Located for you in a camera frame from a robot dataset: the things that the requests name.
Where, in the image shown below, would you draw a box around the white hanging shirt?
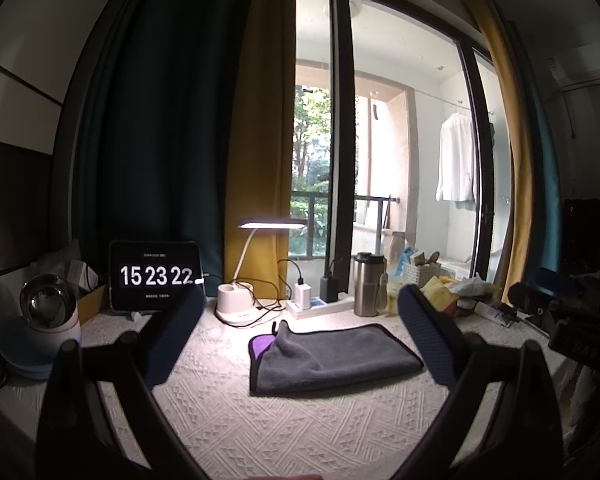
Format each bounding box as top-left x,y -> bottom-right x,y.
435,111 -> 479,203

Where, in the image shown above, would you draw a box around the dark teal curtain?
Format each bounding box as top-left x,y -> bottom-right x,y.
71,0 -> 261,288
502,17 -> 565,283

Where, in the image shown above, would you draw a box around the white desk lamp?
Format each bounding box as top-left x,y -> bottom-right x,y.
215,217 -> 309,325

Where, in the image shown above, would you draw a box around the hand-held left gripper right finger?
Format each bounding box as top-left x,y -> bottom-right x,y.
397,284 -> 566,480

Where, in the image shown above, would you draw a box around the yellow cloth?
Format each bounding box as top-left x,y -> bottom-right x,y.
419,276 -> 459,317

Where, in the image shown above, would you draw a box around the mustard yellow curtain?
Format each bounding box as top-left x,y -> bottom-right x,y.
223,0 -> 299,288
459,0 -> 537,306

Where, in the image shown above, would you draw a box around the white humidifier with chrome dome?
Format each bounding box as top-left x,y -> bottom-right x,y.
20,275 -> 83,357

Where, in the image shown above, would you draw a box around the grey towel with purple side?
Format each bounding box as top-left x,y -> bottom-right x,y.
248,321 -> 425,396

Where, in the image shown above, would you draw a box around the black charger cable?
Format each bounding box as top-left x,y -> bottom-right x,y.
277,258 -> 304,307

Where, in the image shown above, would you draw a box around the white tube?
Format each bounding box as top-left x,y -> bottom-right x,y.
474,302 -> 520,329

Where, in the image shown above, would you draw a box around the black balcony railing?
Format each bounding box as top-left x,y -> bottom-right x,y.
290,191 -> 402,262

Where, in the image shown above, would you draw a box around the white plastic basket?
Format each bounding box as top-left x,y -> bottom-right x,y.
402,259 -> 456,289

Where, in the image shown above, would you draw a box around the cardboard box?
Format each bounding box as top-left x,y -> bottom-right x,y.
75,284 -> 109,327

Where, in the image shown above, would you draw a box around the stainless steel thermos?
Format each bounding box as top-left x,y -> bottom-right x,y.
352,252 -> 387,317

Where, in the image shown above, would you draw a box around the black charger plug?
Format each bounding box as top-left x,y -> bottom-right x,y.
319,274 -> 339,304

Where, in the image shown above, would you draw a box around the white textured tablecloth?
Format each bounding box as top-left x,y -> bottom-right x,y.
0,294 -> 581,480

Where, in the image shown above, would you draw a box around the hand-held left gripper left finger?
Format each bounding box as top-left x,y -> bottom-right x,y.
35,282 -> 211,480

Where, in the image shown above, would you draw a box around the crumpled white tissue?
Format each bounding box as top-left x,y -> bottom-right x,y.
450,272 -> 497,297

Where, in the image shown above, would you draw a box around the white power strip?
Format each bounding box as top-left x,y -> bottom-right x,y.
286,294 -> 356,319

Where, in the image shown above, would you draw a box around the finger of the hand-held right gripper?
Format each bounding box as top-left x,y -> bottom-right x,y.
532,267 -> 587,297
508,282 -> 561,317

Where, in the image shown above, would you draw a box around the black tablet clock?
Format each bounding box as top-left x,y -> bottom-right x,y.
108,240 -> 205,312

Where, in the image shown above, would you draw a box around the white air conditioner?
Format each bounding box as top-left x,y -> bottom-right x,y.
546,42 -> 600,92

